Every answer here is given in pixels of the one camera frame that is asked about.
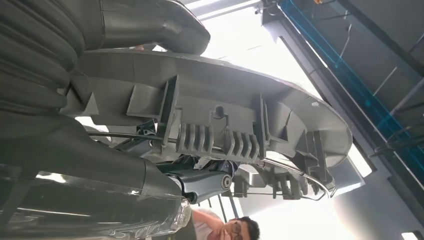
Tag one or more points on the person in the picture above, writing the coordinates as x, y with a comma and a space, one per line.
242, 228

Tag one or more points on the ceiling light panel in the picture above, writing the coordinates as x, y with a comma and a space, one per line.
361, 162

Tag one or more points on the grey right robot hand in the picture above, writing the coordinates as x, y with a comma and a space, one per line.
82, 185

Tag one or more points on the blue ceiling beam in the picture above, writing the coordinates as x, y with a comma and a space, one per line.
318, 41

